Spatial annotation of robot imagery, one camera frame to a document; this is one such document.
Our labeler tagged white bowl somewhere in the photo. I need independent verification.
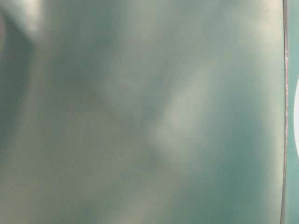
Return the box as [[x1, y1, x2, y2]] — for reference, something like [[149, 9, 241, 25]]
[[293, 82, 299, 155]]

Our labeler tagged green table mat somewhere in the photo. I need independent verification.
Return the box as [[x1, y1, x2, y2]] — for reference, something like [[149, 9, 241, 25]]
[[0, 0, 299, 224]]

